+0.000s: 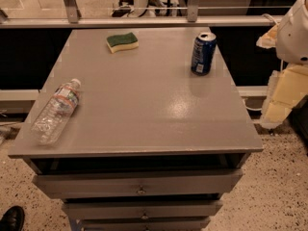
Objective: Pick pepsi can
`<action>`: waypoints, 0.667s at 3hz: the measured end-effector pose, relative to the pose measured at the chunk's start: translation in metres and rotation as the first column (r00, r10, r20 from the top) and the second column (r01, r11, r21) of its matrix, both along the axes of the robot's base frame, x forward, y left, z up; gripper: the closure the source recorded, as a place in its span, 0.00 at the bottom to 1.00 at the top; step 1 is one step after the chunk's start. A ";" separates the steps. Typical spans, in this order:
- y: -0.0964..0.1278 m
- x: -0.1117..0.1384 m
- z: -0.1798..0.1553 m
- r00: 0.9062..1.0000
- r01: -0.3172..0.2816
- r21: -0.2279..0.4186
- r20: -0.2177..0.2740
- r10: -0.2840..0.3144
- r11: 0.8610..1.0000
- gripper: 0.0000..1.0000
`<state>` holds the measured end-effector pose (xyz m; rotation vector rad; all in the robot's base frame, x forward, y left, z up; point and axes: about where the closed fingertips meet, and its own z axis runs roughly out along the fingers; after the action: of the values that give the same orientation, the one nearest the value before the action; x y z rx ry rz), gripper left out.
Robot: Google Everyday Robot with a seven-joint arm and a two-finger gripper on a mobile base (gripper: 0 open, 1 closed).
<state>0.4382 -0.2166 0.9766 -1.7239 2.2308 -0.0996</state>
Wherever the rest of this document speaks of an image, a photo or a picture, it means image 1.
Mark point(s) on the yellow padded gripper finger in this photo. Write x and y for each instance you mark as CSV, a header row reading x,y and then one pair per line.
x,y
286,89

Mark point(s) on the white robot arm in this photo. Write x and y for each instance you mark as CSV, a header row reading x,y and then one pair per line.
x,y
289,37

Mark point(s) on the blue pepsi can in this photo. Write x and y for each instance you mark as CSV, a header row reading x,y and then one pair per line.
x,y
203,52

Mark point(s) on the grey metal railing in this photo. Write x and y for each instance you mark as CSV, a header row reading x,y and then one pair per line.
x,y
34,14

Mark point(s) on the grey drawer cabinet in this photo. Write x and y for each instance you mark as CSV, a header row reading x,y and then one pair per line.
x,y
142,110

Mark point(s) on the grey middle drawer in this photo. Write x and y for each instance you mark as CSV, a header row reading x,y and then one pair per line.
x,y
143,209

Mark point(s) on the grey drawer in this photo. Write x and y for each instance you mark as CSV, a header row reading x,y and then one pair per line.
x,y
143,209
147,183
152,224

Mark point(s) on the grey bottom drawer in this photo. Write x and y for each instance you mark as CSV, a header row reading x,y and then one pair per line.
x,y
152,224

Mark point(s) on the green and yellow sponge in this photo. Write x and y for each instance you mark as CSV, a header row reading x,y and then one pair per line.
x,y
122,42

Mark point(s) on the clear plastic water bottle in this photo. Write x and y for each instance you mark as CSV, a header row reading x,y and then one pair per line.
x,y
53,118

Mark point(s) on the grey top drawer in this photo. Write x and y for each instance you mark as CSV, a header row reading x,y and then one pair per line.
x,y
147,183

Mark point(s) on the black shoe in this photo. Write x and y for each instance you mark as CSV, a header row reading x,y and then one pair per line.
x,y
13,219

